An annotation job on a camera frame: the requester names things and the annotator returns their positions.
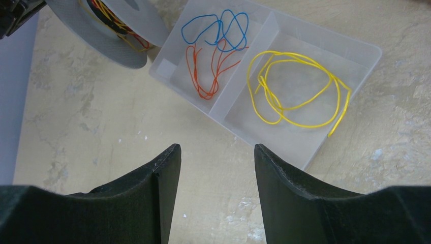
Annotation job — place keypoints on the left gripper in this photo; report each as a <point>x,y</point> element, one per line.
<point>15,13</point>

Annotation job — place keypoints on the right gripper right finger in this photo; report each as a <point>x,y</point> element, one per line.
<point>299,208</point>

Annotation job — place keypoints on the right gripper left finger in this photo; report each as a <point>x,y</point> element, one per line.
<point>135,208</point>

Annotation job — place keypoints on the white perforated cable spool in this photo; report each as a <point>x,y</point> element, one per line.
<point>116,29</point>

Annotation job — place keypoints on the clear plastic divided tray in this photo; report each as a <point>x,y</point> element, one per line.
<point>266,76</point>

